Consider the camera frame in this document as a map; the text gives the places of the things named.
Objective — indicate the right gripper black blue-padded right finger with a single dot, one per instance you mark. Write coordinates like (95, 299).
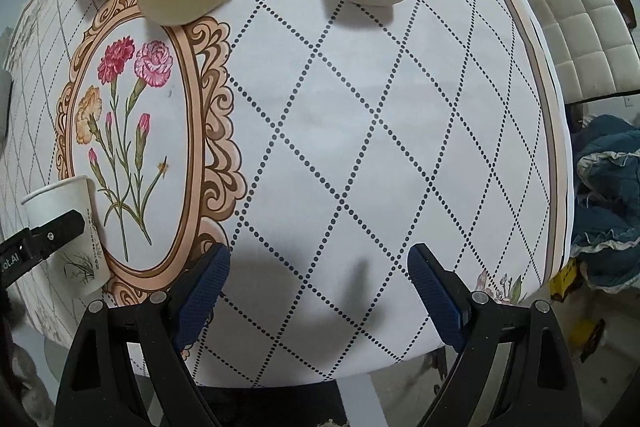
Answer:
(538, 387)

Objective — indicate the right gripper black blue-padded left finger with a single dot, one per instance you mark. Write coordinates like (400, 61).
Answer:
(98, 385)

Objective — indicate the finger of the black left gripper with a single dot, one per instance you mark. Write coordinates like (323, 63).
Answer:
(27, 248)

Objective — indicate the grey plastic cup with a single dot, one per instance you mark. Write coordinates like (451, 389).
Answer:
(6, 85)

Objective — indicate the teal ruffled blanket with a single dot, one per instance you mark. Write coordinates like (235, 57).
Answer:
(605, 236)

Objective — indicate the floral patterned tablecloth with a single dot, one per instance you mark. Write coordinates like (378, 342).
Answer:
(319, 140)

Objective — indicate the cream padded chair right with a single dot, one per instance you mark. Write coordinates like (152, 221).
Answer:
(591, 47)

